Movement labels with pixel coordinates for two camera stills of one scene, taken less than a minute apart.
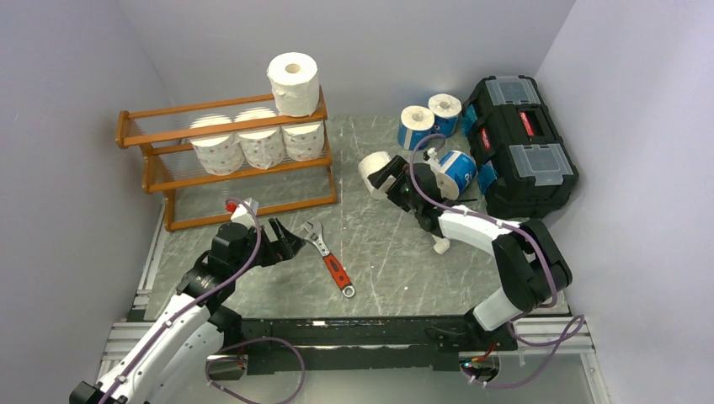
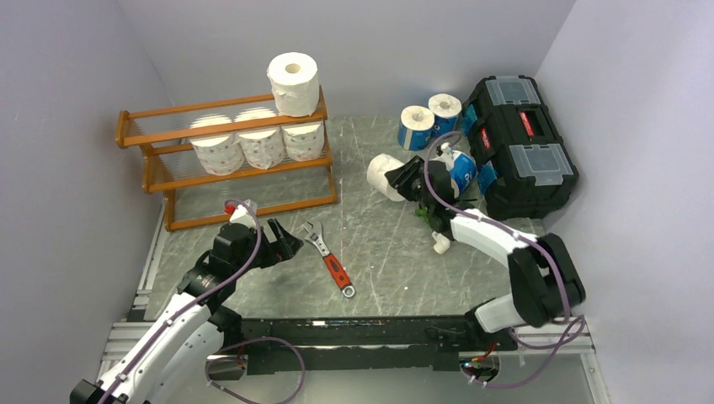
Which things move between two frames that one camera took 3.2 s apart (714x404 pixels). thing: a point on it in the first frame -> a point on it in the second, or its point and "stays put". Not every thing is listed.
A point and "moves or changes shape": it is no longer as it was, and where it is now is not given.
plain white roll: (370, 165) moves or changes shape
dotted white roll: (304, 142) stays put
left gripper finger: (282, 233) stays put
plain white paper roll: (295, 82) stays put
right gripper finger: (393, 168) -> (402, 176)
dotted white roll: (219, 155) stays put
